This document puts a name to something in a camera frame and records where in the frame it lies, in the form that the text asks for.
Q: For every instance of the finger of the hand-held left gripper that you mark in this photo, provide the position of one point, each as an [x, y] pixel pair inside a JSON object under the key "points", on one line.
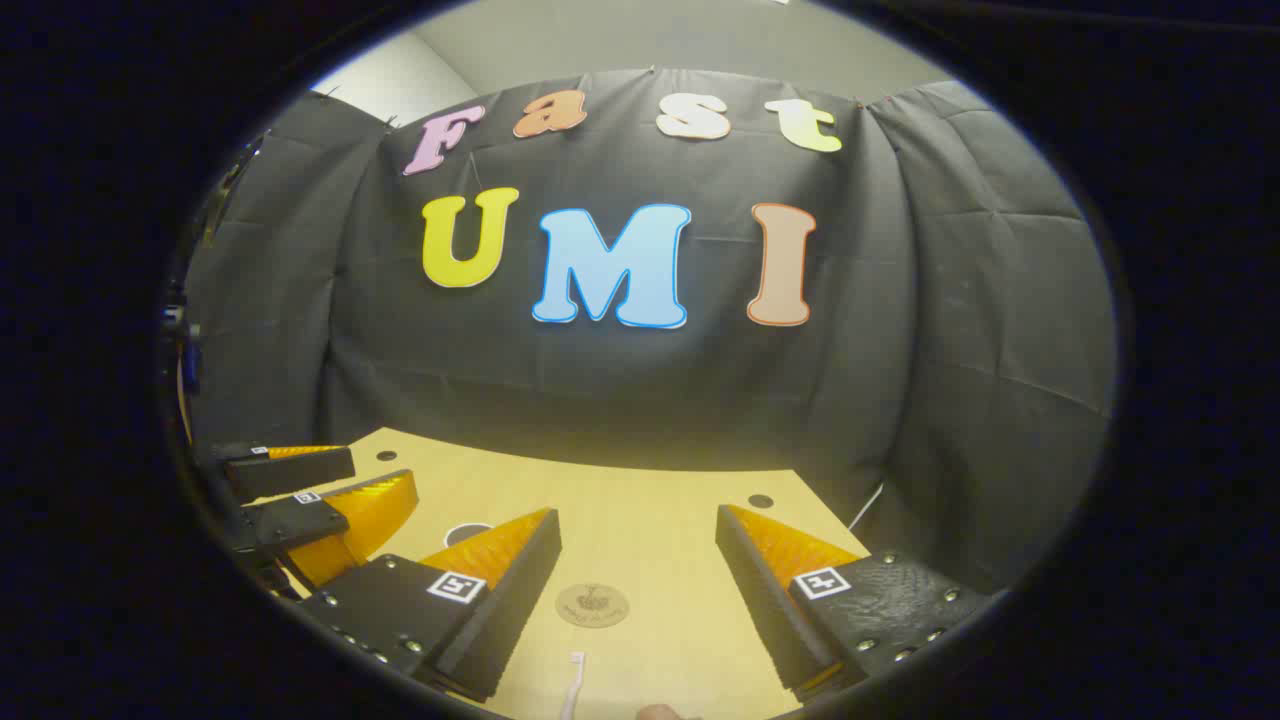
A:
{"points": [[300, 520], [290, 472]]}

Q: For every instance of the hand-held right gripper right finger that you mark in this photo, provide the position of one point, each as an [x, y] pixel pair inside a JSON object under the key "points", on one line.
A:
{"points": [[760, 600]]}

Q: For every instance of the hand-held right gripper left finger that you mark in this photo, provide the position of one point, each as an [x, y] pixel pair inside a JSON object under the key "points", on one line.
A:
{"points": [[520, 590]]}

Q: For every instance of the round cork coaster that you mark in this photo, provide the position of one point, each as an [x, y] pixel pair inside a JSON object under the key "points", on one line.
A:
{"points": [[592, 606]]}

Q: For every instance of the white cup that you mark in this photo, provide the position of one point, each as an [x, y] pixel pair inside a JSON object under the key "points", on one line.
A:
{"points": [[468, 530]]}

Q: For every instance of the white toothbrush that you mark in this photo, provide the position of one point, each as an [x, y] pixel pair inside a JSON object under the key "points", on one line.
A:
{"points": [[574, 680]]}

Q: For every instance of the wooden desktop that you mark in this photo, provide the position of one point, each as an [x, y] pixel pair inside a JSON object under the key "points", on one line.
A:
{"points": [[650, 520]]}

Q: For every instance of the black backdrop cloth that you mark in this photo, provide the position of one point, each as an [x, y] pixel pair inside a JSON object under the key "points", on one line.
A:
{"points": [[700, 400]]}

